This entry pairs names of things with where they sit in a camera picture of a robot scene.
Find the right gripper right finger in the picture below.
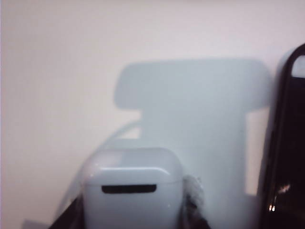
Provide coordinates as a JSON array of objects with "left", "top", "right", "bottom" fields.
[{"left": 182, "top": 175, "right": 212, "bottom": 229}]

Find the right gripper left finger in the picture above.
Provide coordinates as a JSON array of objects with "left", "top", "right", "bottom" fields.
[{"left": 49, "top": 197, "right": 84, "bottom": 229}]

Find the white wireless earbud case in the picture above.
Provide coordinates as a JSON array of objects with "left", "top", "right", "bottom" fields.
[{"left": 82, "top": 147, "right": 185, "bottom": 229}]

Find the black smartphone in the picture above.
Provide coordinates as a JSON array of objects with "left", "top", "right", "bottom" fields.
[{"left": 259, "top": 42, "right": 305, "bottom": 229}]

